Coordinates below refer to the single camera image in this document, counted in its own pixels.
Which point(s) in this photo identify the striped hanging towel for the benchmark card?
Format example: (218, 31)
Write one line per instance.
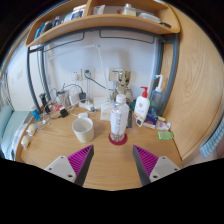
(213, 140)

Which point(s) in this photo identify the white wall switch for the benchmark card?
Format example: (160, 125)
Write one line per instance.
(19, 73)

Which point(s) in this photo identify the white carton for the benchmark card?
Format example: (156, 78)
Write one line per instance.
(105, 113)

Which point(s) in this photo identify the teal pillow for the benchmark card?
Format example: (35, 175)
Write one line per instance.
(5, 120)

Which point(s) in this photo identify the wooden shelf unit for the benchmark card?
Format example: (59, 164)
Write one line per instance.
(100, 21)

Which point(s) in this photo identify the brown tree figurine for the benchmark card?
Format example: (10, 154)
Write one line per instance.
(122, 83)

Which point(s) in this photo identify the blue white-capped bottle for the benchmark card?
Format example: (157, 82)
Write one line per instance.
(35, 114)

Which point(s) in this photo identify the grey metal bed frame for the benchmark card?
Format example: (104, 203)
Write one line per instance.
(173, 73)

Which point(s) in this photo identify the metal cup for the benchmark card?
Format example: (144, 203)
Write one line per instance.
(62, 99)

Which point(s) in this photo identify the white desk lamp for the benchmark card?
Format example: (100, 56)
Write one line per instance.
(102, 66)

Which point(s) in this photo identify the small blue box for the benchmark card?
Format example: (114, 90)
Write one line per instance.
(151, 121)

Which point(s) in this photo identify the black charger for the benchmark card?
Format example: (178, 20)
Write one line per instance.
(64, 113)

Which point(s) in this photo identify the cream ceramic cup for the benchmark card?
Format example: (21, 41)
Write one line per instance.
(83, 131)

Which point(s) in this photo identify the white power strip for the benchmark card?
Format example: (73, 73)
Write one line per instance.
(86, 106)

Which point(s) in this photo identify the flat round red coaster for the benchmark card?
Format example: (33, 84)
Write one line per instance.
(118, 143)

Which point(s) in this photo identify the white power adapter block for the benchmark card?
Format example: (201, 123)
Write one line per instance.
(74, 99)

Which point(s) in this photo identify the clear plastic water bottle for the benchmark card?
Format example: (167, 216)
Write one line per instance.
(119, 120)

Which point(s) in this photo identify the bed with teal sheet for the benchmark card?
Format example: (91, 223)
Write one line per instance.
(10, 133)

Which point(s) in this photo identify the grey striped curtain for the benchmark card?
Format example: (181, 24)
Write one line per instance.
(4, 91)

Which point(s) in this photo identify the white blue-stickered wall socket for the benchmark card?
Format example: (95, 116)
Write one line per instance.
(114, 75)

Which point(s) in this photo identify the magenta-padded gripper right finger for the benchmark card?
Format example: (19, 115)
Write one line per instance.
(163, 167)

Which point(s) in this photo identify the white pink tube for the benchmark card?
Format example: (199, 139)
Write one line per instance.
(164, 125)

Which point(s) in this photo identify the wrapped round pastry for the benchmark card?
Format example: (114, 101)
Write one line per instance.
(31, 129)
(25, 141)

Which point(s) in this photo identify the white red-pump lotion bottle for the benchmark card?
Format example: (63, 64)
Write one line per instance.
(141, 108)

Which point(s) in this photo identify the small white oval device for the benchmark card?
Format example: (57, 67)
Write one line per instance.
(83, 115)

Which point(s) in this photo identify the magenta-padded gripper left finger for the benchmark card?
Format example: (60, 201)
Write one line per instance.
(60, 168)

